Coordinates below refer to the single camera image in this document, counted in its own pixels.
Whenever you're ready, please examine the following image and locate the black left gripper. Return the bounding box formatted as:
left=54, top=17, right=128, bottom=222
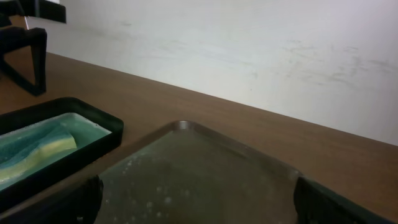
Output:
left=1, top=0, right=67, bottom=96

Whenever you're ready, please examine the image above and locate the green and yellow sponge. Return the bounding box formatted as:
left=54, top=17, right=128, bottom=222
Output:
left=1, top=122, right=77, bottom=184

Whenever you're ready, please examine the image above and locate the large dark serving tray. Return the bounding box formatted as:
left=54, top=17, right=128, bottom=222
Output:
left=0, top=120, right=304, bottom=224

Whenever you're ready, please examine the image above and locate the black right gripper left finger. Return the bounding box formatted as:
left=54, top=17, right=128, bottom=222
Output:
left=1, top=175, right=103, bottom=224

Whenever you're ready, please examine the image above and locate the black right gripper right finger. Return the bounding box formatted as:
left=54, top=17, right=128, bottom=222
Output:
left=294, top=177, right=392, bottom=224

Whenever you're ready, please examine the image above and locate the dark green water tray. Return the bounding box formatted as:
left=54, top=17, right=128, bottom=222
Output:
left=1, top=97, right=124, bottom=212

